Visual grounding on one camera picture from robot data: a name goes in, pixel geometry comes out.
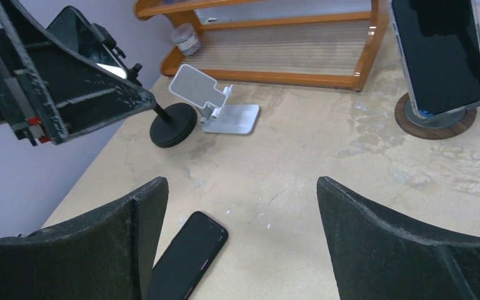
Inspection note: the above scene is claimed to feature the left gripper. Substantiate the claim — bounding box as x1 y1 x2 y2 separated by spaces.
0 1 158 144

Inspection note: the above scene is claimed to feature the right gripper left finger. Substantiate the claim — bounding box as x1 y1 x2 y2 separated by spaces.
0 177 169 299

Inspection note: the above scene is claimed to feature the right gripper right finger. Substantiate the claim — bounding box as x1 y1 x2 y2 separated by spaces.
317 176 480 299

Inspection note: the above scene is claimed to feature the black phone from silver stand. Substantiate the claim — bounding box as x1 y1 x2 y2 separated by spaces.
146 211 229 300

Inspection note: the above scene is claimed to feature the black round-base stand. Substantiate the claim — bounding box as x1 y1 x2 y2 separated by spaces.
91 23 198 148

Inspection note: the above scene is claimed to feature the silver folding phone stand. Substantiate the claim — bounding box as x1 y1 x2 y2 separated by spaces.
169 64 261 135

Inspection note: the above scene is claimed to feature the phone on wooden puck stand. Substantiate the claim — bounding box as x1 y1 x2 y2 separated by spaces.
389 1 480 119

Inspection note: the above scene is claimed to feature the small clear plastic jar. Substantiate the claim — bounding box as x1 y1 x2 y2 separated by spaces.
171 23 201 56

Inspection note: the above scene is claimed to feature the orange wooden rack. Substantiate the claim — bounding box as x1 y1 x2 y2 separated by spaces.
133 1 389 91

